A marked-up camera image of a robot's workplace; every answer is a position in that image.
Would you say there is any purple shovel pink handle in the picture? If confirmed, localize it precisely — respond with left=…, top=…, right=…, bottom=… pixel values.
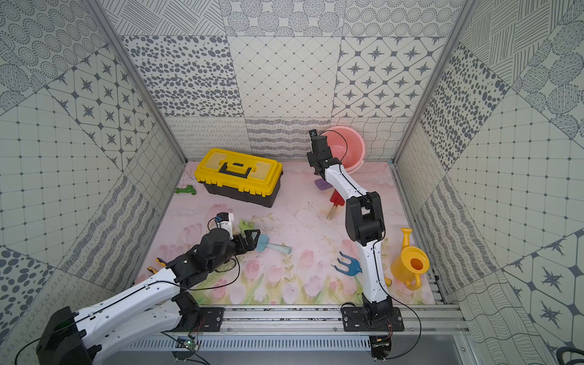
left=314, top=178, right=332, bottom=191

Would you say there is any pink plastic bucket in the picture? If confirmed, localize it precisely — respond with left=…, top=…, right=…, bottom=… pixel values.
left=323, top=126, right=366, bottom=174

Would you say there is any red shovel wooden handle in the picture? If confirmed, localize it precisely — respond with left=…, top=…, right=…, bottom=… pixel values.
left=326, top=190, right=345, bottom=221

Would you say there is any blue fork yellow handle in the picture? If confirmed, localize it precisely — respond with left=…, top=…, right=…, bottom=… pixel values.
left=333, top=250, right=392, bottom=288

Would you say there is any yellow watering can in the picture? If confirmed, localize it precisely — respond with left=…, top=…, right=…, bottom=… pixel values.
left=390, top=228, right=430, bottom=290

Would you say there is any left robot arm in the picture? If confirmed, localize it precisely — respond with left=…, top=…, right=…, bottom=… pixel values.
left=36, top=228, right=261, bottom=364

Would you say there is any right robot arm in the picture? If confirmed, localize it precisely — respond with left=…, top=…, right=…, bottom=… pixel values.
left=307, top=129, right=393, bottom=326

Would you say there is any light blue trowel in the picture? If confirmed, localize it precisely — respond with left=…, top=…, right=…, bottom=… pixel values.
left=255, top=234, right=291, bottom=255

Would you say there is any yellow and black toolbox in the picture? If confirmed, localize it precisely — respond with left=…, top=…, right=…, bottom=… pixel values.
left=194, top=148, right=283, bottom=208

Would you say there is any green toy tool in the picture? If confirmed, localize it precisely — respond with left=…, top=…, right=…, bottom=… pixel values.
left=174, top=185, right=196, bottom=196

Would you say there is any green rake wooden handle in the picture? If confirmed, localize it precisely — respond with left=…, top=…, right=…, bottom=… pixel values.
left=238, top=219, right=255, bottom=234

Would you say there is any right camera cable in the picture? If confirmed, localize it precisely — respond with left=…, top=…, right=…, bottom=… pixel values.
left=318, top=129, right=350, bottom=176

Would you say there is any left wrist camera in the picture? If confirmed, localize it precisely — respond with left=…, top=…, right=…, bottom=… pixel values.
left=215, top=212, right=234, bottom=240

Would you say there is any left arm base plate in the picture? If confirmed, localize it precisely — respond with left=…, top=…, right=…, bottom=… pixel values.
left=181, top=307, right=225, bottom=334

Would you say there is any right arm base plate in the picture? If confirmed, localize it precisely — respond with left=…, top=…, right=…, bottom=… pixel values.
left=340, top=306, right=405, bottom=333

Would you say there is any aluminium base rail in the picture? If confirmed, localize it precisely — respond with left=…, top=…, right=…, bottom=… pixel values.
left=93, top=303, right=471, bottom=336

